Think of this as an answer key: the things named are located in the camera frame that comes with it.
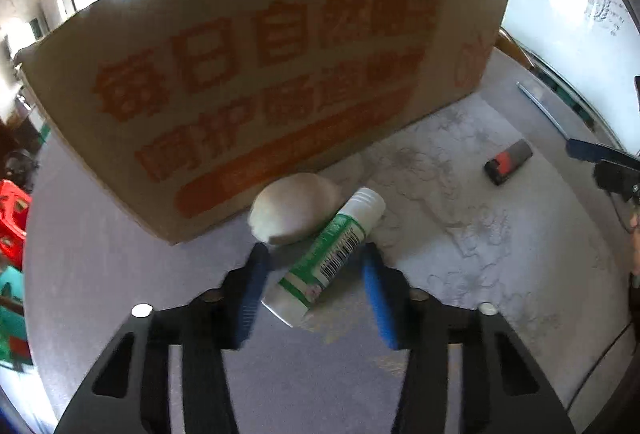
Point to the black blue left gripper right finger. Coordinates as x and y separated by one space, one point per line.
504 390

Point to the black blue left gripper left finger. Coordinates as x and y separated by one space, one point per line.
127 388

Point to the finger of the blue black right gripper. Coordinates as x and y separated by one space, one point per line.
613 171

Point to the white round bun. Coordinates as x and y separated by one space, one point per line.
293 208

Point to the black red lighter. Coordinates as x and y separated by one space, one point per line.
500 168

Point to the green plastic stool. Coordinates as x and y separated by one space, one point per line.
15 353

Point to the red plastic stool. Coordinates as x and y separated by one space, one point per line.
15 205

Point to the white green glue stick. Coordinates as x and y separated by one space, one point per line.
295 293

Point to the brown cardboard box orange print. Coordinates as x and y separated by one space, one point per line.
184 109

